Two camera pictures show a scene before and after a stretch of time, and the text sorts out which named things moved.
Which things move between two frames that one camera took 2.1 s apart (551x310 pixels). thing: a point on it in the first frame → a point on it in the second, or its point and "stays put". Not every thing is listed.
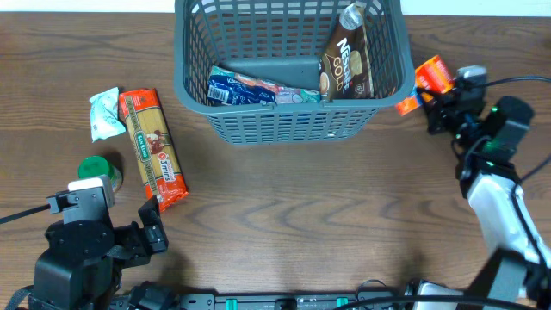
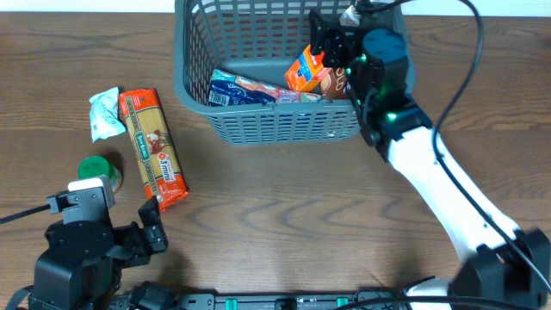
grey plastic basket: x=287 y=42 stays put
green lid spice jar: x=95 y=166 stays put
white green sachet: x=104 y=116 stays put
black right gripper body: x=445 y=111 → x=337 y=47
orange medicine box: x=431 y=75 → x=307 y=71
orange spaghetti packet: x=159 y=161 stays put
